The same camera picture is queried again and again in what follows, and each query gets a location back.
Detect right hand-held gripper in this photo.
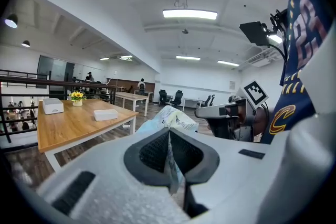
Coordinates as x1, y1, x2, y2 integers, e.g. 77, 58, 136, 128
194, 80, 270, 143

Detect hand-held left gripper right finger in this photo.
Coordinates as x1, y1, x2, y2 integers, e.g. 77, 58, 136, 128
170, 128, 287, 221

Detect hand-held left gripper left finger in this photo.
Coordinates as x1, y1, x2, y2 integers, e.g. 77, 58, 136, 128
36, 127, 190, 224

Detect soft blue tissue pack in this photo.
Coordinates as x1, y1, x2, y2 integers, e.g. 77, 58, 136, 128
138, 105, 200, 195

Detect white tissue box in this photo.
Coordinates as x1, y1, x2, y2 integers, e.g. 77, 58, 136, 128
93, 109, 119, 122

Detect person's right forearm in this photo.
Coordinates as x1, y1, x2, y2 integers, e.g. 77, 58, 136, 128
252, 106, 272, 140

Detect white grey speaker box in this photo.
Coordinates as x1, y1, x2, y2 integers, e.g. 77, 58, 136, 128
42, 98, 65, 115

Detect black rectangular panel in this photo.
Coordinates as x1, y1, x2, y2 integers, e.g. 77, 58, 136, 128
239, 21, 270, 47

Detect white desk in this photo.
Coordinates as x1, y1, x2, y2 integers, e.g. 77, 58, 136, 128
183, 98, 208, 111

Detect rectangular ceiling light panel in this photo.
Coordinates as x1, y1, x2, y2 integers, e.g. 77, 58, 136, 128
175, 55, 201, 61
217, 60, 240, 67
162, 9, 218, 20

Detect white ceiling air conditioner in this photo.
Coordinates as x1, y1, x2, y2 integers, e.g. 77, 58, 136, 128
246, 51, 277, 68

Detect sunflowers in cream pot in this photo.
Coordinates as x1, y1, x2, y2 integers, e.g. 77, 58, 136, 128
68, 90, 87, 107

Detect wooden table with white legs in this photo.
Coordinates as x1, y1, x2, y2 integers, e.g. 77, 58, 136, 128
114, 91, 150, 118

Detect person's navy jersey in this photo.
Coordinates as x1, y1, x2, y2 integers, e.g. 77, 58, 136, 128
267, 0, 329, 145

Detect black metal railing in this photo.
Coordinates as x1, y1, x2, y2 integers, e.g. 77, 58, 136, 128
0, 69, 117, 144

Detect black cable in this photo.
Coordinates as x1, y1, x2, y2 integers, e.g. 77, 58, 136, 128
267, 9, 289, 68

